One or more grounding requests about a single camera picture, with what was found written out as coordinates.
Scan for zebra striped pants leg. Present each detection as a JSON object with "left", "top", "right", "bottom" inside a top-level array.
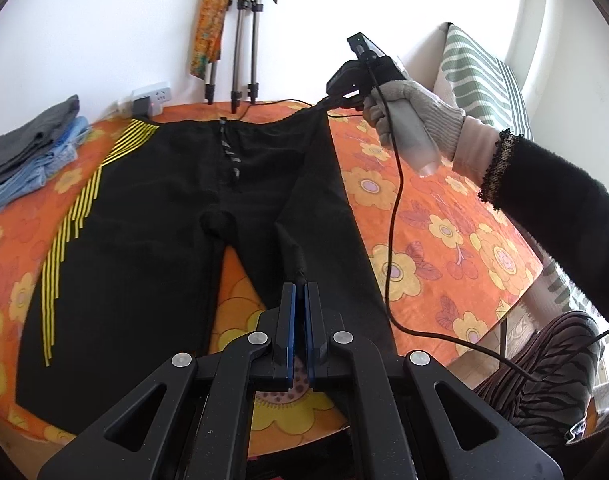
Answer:
[{"left": 475, "top": 311, "right": 601, "bottom": 453}]

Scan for right gloved hand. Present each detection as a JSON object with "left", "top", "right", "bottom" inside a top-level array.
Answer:
[{"left": 363, "top": 79, "right": 466, "bottom": 160}]

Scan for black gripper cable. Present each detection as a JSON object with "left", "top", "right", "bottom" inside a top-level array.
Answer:
[{"left": 361, "top": 52, "right": 609, "bottom": 378}]

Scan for folded light blue jeans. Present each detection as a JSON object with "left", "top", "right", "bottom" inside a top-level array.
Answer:
[{"left": 0, "top": 116, "right": 91, "bottom": 212}]

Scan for orange floral bed sheet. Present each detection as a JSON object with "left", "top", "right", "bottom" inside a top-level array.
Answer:
[{"left": 0, "top": 110, "right": 543, "bottom": 444}]

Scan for right black sleeve forearm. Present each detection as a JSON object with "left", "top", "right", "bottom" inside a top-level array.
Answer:
[{"left": 453, "top": 117, "right": 609, "bottom": 322}]

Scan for folded grey pants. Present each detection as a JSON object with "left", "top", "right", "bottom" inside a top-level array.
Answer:
[{"left": 0, "top": 94, "right": 80, "bottom": 185}]

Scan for black power adapter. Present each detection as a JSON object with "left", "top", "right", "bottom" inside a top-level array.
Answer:
[{"left": 131, "top": 96, "right": 152, "bottom": 119}]

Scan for black shorts yellow stripes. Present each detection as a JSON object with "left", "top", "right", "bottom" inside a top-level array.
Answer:
[{"left": 15, "top": 108, "right": 395, "bottom": 434}]

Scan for white power strip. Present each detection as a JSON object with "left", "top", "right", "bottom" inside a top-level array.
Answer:
[{"left": 117, "top": 81, "right": 172, "bottom": 117}]

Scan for green white striped pillow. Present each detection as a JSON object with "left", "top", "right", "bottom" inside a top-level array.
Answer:
[{"left": 433, "top": 23, "right": 533, "bottom": 140}]

